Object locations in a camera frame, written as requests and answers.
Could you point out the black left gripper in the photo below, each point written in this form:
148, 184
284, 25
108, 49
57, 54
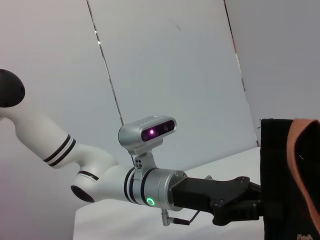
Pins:
200, 192

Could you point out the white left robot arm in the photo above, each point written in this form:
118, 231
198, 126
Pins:
105, 180

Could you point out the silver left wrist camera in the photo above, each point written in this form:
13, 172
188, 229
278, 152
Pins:
135, 135

